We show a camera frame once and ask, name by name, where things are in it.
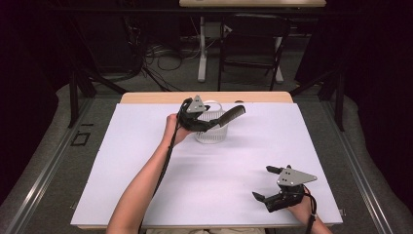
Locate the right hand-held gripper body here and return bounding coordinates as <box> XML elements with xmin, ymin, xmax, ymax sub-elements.
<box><xmin>263</xmin><ymin>164</ymin><xmax>319</xmax><ymax>215</ymax></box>

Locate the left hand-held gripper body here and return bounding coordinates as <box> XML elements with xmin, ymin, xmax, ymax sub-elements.
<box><xmin>177</xmin><ymin>95</ymin><xmax>212</xmax><ymax>133</ymax></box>

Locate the white plastic basket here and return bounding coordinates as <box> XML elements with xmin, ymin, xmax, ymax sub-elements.
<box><xmin>194</xmin><ymin>99</ymin><xmax>230</xmax><ymax>145</ymax></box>

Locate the person's left hand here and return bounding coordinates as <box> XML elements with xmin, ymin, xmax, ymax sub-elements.
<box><xmin>163</xmin><ymin>112</ymin><xmax>193</xmax><ymax>146</ymax></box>

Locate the person's right hand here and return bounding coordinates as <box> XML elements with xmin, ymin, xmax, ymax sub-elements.
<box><xmin>286</xmin><ymin>194</ymin><xmax>315</xmax><ymax>226</ymax></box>

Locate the white table sheet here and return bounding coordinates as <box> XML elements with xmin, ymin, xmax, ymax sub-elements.
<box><xmin>70</xmin><ymin>102</ymin><xmax>344</xmax><ymax>227</ymax></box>

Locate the light wooden table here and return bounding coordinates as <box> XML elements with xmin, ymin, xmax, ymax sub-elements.
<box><xmin>70</xmin><ymin>91</ymin><xmax>344</xmax><ymax>230</ymax></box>

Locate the black folding chair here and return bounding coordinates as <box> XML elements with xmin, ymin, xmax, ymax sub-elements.
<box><xmin>216</xmin><ymin>13</ymin><xmax>292</xmax><ymax>93</ymax></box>

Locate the black metal stand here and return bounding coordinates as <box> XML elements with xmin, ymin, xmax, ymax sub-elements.
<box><xmin>66</xmin><ymin>69</ymin><xmax>130</xmax><ymax>129</ymax></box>
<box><xmin>289</xmin><ymin>68</ymin><xmax>346</xmax><ymax>133</ymax></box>

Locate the white-legged background table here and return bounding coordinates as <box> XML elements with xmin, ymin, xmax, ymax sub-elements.
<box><xmin>178</xmin><ymin>0</ymin><xmax>327</xmax><ymax>84</ymax></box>

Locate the dark curtain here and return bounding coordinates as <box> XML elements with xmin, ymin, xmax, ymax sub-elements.
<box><xmin>342</xmin><ymin>0</ymin><xmax>413</xmax><ymax>211</ymax></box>
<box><xmin>0</xmin><ymin>0</ymin><xmax>71</xmax><ymax>204</ymax></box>

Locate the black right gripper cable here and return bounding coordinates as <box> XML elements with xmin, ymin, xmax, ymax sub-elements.
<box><xmin>302</xmin><ymin>185</ymin><xmax>319</xmax><ymax>234</ymax></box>

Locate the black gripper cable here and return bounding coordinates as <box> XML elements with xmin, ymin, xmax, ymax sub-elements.
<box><xmin>302</xmin><ymin>185</ymin><xmax>319</xmax><ymax>234</ymax></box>
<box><xmin>138</xmin><ymin>111</ymin><xmax>182</xmax><ymax>234</ymax></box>

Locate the metal floor rail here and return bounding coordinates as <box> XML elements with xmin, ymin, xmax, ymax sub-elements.
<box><xmin>319</xmin><ymin>97</ymin><xmax>395</xmax><ymax>234</ymax></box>
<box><xmin>5</xmin><ymin>97</ymin><xmax>95</xmax><ymax>234</ymax></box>

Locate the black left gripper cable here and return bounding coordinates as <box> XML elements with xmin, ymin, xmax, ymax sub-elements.
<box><xmin>138</xmin><ymin>111</ymin><xmax>182</xmax><ymax>234</ymax></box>

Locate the tangle of black floor cables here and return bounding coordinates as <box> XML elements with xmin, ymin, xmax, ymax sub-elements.
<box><xmin>125</xmin><ymin>16</ymin><xmax>203</xmax><ymax>93</ymax></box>

